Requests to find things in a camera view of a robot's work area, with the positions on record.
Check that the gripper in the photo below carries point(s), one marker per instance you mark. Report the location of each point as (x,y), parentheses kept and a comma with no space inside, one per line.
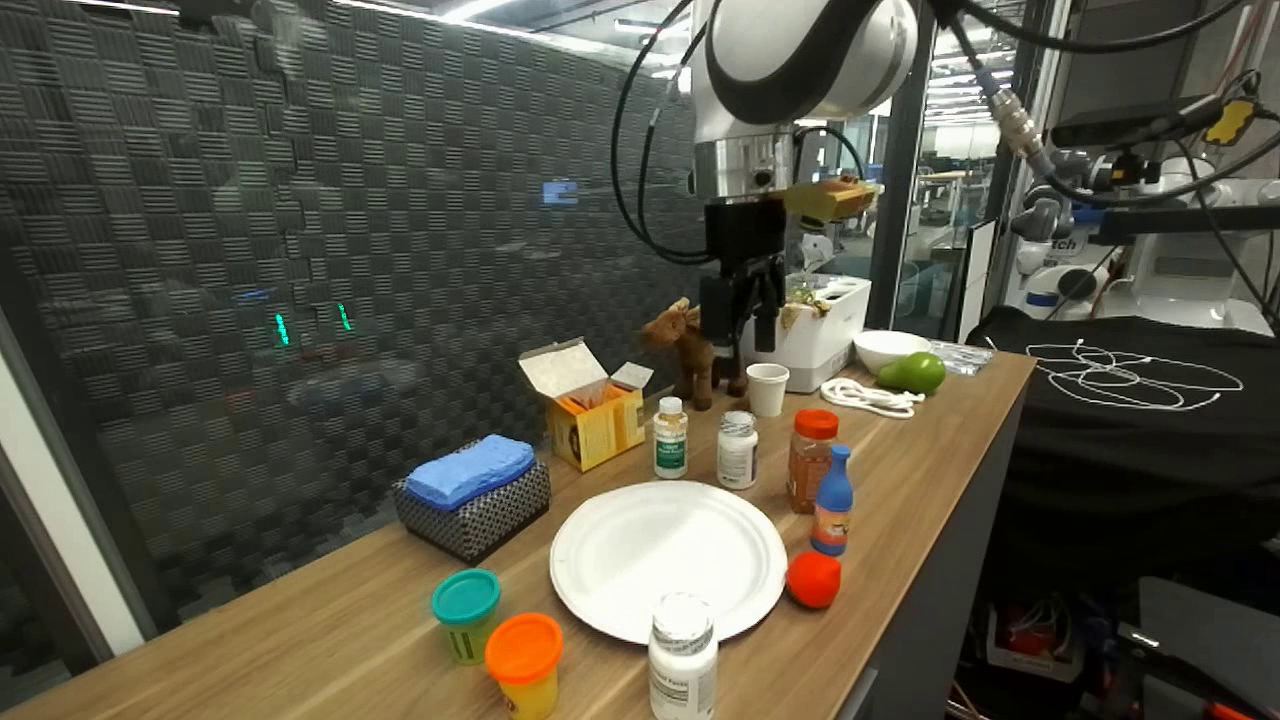
(744,232)

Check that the white paper cup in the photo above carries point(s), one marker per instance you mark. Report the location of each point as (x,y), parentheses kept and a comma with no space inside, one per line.
(767,390)

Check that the clear plastic bag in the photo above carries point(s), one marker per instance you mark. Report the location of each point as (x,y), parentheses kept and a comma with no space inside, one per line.
(962,357)

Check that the white plastic bin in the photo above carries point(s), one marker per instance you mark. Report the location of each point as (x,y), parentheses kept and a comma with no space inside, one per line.
(825,335)

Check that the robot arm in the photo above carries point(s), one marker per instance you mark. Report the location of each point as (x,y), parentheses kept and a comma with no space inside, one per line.
(800,60)

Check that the black and white woven box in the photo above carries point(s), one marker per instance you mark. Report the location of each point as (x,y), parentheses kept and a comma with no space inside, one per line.
(480,520)

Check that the blue sponge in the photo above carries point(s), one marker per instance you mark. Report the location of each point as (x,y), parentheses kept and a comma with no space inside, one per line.
(470,470)

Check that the amber jar with orange lid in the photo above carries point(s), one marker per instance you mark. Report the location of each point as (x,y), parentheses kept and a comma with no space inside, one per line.
(808,465)

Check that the white bottle with green label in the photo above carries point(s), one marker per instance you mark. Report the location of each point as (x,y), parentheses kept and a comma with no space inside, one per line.
(670,445)

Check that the yellow tub with orange lid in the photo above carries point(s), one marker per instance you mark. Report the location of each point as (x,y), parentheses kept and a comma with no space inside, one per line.
(524,655)

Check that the blue bottle with orange label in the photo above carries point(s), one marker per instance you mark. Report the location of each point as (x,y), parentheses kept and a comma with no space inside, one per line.
(832,505)

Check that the large white pill bottle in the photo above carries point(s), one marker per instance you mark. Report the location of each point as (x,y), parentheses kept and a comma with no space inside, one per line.
(682,665)

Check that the white paper plate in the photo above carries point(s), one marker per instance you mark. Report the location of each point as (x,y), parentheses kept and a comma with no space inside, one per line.
(668,560)

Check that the orange plushie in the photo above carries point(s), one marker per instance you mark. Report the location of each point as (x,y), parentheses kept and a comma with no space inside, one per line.
(813,580)

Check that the white bowl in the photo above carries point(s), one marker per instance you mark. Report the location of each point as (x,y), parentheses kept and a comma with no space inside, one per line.
(885,348)

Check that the brown moose plush toy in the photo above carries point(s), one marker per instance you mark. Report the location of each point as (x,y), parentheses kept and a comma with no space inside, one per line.
(692,350)

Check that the open yellow cardboard box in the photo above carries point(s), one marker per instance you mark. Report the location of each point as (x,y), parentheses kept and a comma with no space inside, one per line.
(595,425)

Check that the dough tub with teal lid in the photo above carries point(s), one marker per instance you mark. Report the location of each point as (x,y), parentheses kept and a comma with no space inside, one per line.
(466,605)

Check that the white and grey robot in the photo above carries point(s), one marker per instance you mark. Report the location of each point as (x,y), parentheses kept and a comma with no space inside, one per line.
(1180,270)

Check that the black cloth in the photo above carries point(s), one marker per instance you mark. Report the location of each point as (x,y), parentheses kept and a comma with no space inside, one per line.
(1120,450)

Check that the camera on mount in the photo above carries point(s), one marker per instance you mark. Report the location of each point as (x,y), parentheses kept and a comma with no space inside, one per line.
(1140,122)

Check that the small white pill bottle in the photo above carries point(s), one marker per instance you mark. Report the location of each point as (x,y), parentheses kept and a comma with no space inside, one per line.
(737,455)

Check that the green pear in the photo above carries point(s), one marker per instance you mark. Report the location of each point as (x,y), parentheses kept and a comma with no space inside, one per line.
(915,373)

